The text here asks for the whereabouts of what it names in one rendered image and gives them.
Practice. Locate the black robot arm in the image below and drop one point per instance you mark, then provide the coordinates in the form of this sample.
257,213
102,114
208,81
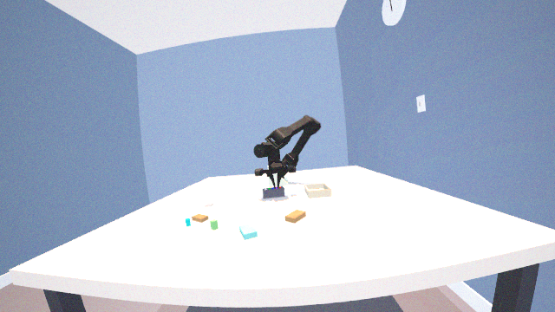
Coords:
282,136

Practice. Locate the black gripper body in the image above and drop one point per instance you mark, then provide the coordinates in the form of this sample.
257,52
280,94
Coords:
260,171

